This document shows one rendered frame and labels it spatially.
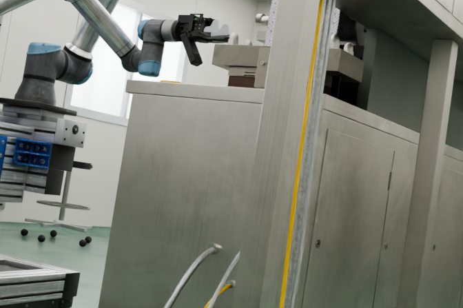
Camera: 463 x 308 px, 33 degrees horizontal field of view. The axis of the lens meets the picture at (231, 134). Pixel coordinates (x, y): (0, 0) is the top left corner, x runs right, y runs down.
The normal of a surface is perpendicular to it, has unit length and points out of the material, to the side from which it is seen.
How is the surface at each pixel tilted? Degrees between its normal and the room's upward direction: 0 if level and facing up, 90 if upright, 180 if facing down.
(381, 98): 90
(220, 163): 90
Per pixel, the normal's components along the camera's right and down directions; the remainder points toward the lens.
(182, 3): 0.84, 0.10
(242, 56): -0.53, -0.13
